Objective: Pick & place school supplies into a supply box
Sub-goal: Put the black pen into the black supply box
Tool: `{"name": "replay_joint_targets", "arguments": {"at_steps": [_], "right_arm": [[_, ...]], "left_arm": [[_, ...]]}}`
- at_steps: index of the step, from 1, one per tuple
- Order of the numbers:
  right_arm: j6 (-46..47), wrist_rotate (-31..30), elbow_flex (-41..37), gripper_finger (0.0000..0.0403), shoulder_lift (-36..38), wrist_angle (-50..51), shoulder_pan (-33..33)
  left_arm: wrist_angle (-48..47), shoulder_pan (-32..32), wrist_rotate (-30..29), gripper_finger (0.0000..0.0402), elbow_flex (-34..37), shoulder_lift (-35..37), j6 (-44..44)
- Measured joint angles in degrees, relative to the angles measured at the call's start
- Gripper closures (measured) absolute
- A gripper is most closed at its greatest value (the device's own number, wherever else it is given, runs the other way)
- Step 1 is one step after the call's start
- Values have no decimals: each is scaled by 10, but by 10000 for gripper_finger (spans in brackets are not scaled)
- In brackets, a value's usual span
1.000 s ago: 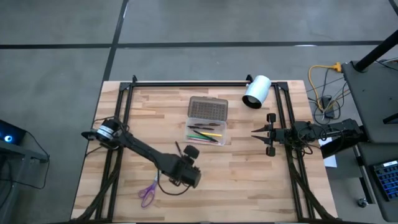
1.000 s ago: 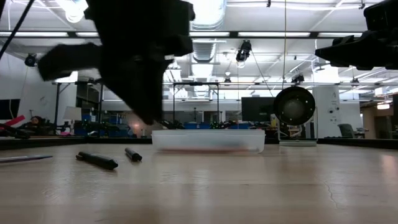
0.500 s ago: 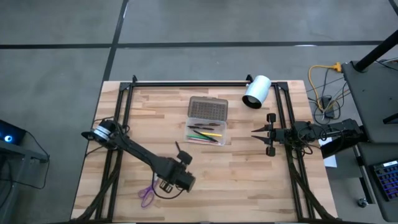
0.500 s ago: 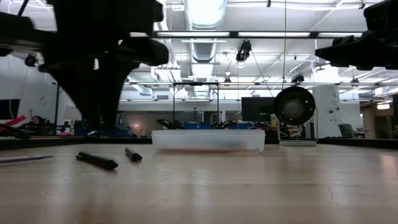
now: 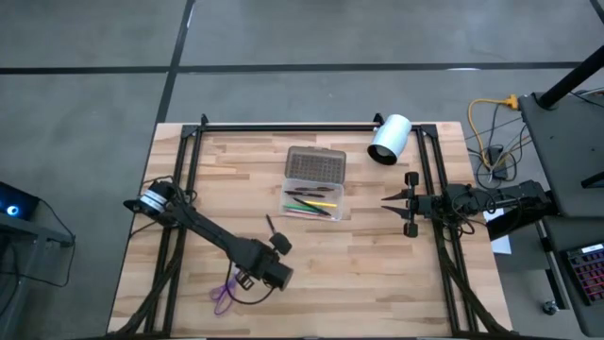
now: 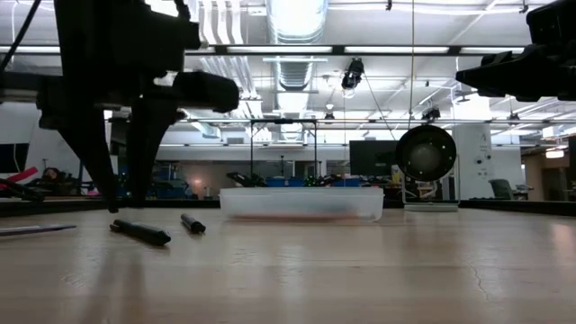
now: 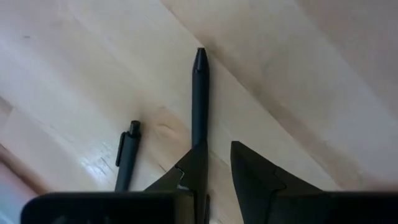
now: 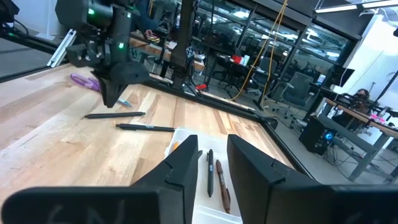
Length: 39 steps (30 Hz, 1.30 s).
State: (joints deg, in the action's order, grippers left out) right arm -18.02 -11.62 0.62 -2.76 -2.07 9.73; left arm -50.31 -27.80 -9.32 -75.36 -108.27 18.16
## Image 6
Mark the small black spotlight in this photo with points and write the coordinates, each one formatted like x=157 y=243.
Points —
x=431 y=114

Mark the black pen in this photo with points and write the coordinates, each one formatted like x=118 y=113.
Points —
x=193 y=223
x=141 y=233

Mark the black computer monitor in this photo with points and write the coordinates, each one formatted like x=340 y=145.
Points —
x=371 y=157

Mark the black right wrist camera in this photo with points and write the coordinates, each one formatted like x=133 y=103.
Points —
x=553 y=22

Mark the black table frame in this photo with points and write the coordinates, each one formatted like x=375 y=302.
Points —
x=517 y=206

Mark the grey office chair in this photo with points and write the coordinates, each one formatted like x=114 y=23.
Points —
x=500 y=189

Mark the black long spotlight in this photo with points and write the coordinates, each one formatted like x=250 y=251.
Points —
x=352 y=75

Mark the person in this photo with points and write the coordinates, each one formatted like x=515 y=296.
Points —
x=53 y=174

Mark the black light fixture rail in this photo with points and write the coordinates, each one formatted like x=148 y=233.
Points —
x=337 y=50

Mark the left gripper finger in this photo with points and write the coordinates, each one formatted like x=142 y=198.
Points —
x=146 y=144
x=96 y=157

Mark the clear plastic supply box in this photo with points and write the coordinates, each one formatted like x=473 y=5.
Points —
x=301 y=200

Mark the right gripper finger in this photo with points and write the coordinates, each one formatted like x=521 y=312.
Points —
x=499 y=74

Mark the black flat screen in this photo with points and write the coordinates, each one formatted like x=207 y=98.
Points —
x=13 y=157

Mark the black robot rig frame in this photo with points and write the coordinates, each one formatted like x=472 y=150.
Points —
x=283 y=121

